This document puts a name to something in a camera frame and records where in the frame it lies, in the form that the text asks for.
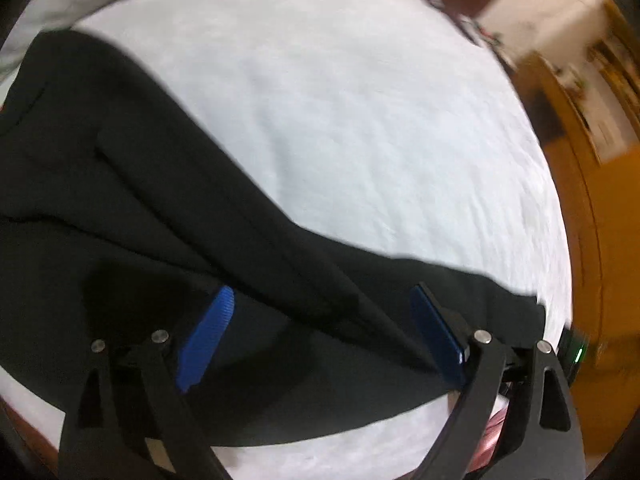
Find black pants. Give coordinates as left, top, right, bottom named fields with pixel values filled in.
left=1, top=32, right=544, bottom=446

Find light blue bed sheet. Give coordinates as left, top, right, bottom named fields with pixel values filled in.
left=1, top=0, right=572, bottom=479

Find wooden desk with drawers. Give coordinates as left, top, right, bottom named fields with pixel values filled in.
left=514, top=0, right=640, bottom=461

